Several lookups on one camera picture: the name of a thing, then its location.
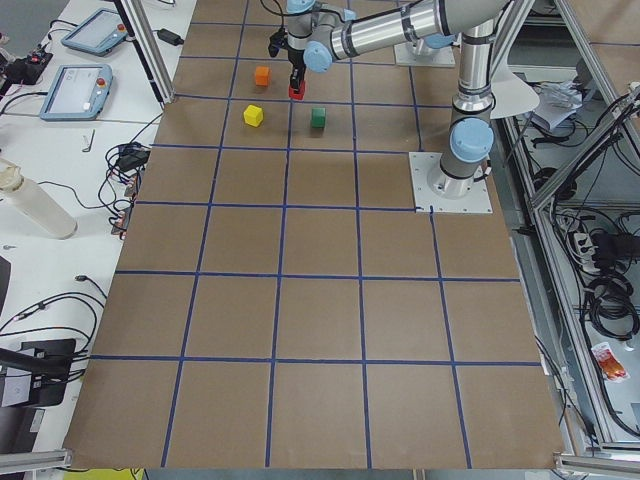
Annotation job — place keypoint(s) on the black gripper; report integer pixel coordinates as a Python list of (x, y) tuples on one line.
[(295, 61)]

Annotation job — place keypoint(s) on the red wooden block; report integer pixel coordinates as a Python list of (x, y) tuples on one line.
[(297, 93)]

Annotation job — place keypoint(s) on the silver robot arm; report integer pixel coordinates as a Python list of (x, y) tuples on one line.
[(319, 34), (487, 31)]

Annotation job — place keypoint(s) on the green wooden block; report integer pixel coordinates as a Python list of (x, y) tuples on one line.
[(318, 117)]

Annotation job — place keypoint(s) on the orange wooden block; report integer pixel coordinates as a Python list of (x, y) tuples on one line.
[(262, 76)]

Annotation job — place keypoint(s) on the yellow wooden block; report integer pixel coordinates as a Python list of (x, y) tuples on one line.
[(253, 115)]

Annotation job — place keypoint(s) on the black power adapter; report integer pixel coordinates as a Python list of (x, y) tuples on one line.
[(170, 37)]

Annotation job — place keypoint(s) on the upper blue teach pendant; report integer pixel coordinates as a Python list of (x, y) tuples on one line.
[(98, 35)]

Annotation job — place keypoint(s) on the blue teach pendant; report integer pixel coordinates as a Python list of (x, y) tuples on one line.
[(98, 35), (77, 93)]

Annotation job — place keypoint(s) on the lower blue teach pendant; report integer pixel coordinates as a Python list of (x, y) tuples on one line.
[(77, 93)]

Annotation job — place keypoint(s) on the silver allen key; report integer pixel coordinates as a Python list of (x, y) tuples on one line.
[(88, 142)]

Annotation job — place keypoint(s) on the white cardboard tube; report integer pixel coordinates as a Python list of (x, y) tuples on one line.
[(36, 204)]

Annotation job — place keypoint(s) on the white power strip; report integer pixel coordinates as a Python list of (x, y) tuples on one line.
[(583, 251)]

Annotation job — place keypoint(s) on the black monitor stand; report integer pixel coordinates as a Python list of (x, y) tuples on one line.
[(37, 373)]

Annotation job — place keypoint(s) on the red snack packet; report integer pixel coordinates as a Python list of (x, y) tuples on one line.
[(608, 363)]

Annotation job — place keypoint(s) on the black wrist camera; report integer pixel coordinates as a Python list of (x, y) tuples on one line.
[(277, 42)]

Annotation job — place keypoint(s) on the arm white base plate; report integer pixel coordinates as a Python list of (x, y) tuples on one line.
[(435, 192), (421, 55)]

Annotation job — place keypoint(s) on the aluminium frame post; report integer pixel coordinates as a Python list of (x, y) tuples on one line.
[(139, 30)]

